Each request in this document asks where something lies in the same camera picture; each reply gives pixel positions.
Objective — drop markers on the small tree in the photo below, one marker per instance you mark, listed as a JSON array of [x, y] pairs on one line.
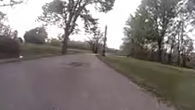
[[96, 41]]

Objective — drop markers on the dark pole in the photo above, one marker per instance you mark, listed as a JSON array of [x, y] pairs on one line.
[[104, 41]]

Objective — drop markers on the grey asphalt road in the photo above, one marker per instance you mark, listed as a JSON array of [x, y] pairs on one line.
[[83, 86]]

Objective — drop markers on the large leafy tree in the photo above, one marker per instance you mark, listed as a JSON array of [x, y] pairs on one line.
[[67, 25]]

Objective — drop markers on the grass field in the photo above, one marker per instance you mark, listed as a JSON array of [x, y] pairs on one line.
[[45, 50]]

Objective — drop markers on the round dark bush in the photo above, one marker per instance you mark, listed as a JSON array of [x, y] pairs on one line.
[[36, 35]]

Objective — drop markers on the green grass verge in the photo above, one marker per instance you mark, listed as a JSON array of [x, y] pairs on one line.
[[164, 78]]

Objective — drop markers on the row of tall trees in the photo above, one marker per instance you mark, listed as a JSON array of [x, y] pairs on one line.
[[167, 33]]

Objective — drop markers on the low dark hedge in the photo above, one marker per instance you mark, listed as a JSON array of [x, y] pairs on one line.
[[1, 46]]

